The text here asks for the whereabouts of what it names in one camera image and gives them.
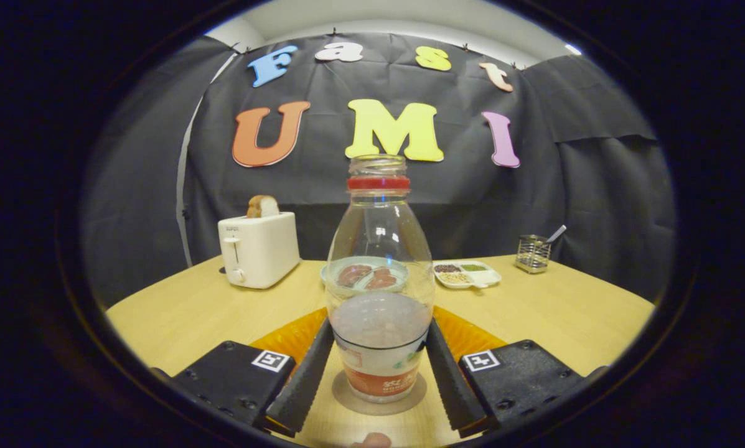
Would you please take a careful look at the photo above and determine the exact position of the wire mesh utensil holder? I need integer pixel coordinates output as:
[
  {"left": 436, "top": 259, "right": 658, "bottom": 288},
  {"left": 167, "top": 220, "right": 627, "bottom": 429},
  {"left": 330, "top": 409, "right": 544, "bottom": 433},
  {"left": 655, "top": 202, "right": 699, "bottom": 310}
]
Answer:
[{"left": 515, "top": 235, "right": 551, "bottom": 274}]

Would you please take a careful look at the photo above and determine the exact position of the white divided tray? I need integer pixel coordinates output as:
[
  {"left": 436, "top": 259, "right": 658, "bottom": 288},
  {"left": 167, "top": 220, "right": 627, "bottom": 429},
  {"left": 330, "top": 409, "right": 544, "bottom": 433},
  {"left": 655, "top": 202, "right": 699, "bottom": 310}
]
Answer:
[{"left": 433, "top": 260, "right": 502, "bottom": 289}]

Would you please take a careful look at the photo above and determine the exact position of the white toaster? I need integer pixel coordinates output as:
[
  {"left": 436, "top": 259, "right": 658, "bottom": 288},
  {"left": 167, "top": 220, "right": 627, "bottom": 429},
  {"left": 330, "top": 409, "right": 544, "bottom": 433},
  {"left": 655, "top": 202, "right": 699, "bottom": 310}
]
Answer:
[{"left": 217, "top": 212, "right": 301, "bottom": 290}]

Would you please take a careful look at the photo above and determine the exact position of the clear plastic juice bottle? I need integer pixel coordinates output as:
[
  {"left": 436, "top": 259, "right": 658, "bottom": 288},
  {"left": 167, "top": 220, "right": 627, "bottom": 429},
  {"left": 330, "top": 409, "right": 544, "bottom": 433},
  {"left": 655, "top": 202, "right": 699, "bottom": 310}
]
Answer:
[{"left": 325, "top": 154, "right": 436, "bottom": 404}]

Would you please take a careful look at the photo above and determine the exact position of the pale green plate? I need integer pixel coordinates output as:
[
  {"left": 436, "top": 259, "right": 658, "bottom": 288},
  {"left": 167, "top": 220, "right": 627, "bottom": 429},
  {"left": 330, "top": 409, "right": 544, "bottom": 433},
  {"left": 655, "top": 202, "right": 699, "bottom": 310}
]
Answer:
[{"left": 320, "top": 256, "right": 410, "bottom": 293}]

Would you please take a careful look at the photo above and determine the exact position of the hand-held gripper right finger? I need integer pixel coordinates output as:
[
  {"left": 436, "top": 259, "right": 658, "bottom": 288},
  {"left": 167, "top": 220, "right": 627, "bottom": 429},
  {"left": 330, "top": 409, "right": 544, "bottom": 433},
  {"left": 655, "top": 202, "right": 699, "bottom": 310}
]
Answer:
[{"left": 427, "top": 305, "right": 609, "bottom": 436}]

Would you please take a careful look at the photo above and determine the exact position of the round brown coaster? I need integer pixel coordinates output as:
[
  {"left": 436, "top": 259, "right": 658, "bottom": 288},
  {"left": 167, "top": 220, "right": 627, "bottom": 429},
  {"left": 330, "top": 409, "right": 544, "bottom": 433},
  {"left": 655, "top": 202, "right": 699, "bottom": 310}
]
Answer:
[{"left": 332, "top": 371, "right": 428, "bottom": 416}]

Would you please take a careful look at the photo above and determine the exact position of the bread slice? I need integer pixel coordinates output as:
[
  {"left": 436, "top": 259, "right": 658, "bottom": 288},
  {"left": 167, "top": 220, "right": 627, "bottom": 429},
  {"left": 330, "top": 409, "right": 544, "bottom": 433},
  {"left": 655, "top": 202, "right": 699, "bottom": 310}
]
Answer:
[{"left": 246, "top": 195, "right": 281, "bottom": 218}]

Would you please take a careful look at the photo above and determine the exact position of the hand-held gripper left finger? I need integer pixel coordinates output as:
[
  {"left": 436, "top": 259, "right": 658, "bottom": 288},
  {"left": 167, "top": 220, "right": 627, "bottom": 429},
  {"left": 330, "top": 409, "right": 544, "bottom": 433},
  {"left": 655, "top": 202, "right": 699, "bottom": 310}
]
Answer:
[{"left": 151, "top": 306, "right": 335, "bottom": 436}]

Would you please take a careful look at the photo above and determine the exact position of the brown meat piece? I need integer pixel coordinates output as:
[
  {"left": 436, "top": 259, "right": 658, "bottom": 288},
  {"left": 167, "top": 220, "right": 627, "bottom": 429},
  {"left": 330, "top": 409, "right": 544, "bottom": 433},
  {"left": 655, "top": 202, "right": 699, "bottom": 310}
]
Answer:
[
  {"left": 366, "top": 268, "right": 398, "bottom": 290},
  {"left": 337, "top": 264, "right": 373, "bottom": 287}
]

